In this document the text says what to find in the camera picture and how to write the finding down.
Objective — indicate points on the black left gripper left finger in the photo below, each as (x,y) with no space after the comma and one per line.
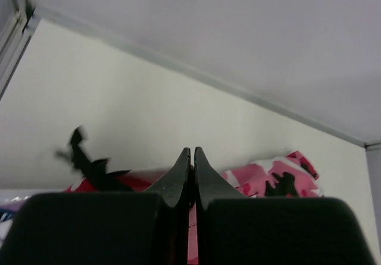
(172,187)

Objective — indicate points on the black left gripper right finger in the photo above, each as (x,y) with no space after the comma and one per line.
(210,184)

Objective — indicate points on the pink camouflage trousers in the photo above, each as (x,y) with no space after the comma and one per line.
(285,176)

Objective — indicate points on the purple trousers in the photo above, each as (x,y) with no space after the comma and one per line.
(14,203)

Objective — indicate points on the blue white patterned garment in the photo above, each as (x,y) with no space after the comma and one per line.
(6,220)

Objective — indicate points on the aluminium frame rear rail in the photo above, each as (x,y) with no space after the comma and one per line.
(44,13)

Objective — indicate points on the aluminium frame rear left post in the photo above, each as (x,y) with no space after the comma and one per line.
(15,36)

